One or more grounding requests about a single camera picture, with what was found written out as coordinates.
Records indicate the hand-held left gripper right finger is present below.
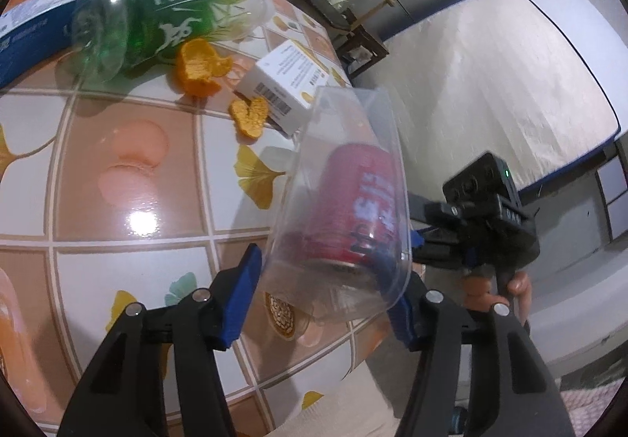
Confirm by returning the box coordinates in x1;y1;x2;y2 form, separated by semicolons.
385;270;575;437

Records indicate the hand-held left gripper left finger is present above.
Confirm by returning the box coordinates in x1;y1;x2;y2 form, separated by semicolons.
58;243;263;437

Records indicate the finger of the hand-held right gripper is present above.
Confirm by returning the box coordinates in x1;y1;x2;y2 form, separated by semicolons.
406;192;464;225
411;228;467;267

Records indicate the red drink can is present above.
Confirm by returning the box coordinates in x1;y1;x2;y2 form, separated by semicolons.
301;145;401;272

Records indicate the clear plastic cup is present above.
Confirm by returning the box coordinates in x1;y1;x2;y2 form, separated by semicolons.
259;85;414;323

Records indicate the small orange peel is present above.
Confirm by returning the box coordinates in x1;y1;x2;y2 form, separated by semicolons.
230;98;271;142

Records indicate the small white carton box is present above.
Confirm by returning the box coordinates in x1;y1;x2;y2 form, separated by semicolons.
234;40;329;138

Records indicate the large orange peel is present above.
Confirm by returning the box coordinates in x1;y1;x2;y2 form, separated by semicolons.
173;37;234;97

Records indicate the green plastic bottle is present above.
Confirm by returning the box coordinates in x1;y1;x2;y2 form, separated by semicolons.
69;0;270;85

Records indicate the blue and white carton box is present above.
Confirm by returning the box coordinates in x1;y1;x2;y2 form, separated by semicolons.
0;0;183;87

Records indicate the person's right hand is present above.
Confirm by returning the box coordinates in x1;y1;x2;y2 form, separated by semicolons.
464;268;533;327

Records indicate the grey cabinet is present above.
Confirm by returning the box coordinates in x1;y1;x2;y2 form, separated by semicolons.
595;133;628;242

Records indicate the table with patterned tablecloth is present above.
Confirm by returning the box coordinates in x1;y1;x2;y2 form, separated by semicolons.
0;0;423;437

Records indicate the white mattress blue edge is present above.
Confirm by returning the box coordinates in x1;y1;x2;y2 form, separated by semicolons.
383;0;622;195

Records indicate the dark wooden stool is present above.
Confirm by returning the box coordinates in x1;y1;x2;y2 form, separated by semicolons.
338;22;391;78

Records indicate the pink textured cloth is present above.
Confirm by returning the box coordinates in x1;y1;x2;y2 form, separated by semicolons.
554;383;625;437

